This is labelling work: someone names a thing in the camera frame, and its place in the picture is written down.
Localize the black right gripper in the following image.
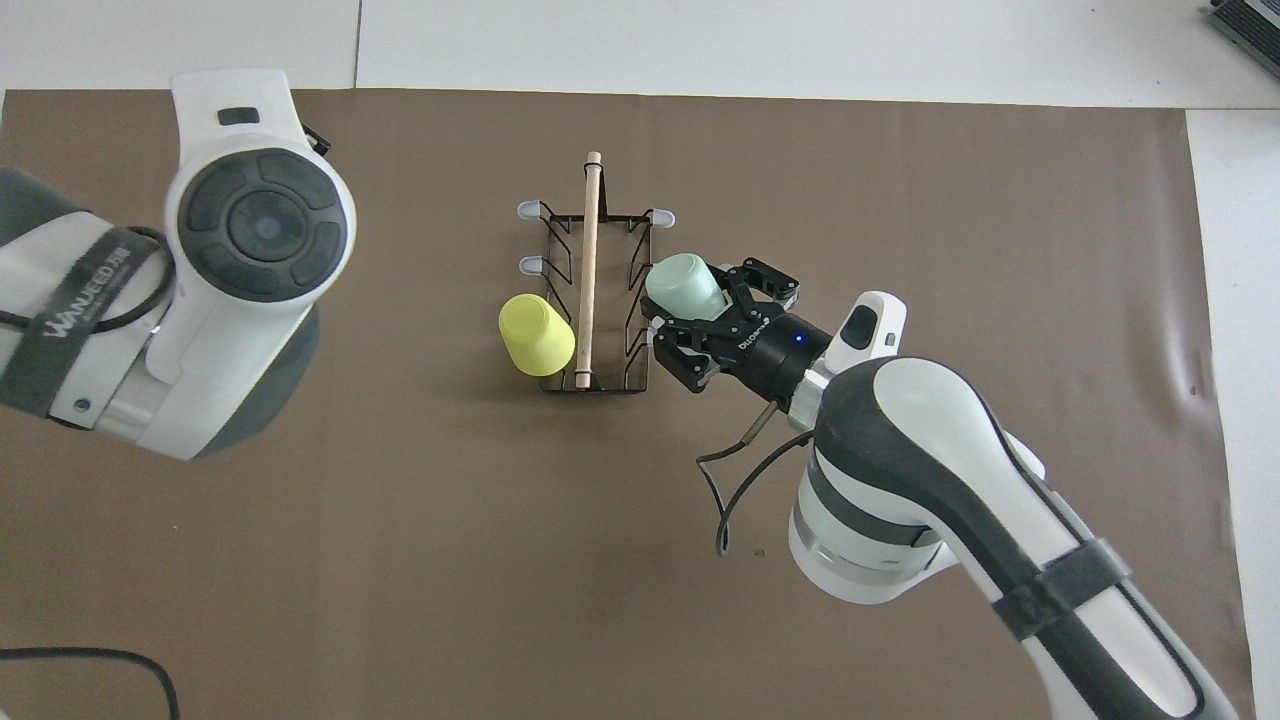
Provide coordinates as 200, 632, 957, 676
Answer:
641, 257, 834, 399

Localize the light green plastic cup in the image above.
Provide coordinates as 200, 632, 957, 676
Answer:
645, 253, 729, 323

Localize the yellow plastic cup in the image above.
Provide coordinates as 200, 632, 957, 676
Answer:
498, 293, 577, 378

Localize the brown paper table mat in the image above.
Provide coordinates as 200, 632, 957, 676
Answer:
0, 88, 1257, 720

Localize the grey ribbed device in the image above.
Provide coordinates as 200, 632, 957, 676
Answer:
1205, 0, 1280, 52

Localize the black wire cup rack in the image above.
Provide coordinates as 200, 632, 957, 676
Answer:
515, 151, 677, 396

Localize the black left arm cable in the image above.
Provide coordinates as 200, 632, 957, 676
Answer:
0, 225, 181, 720

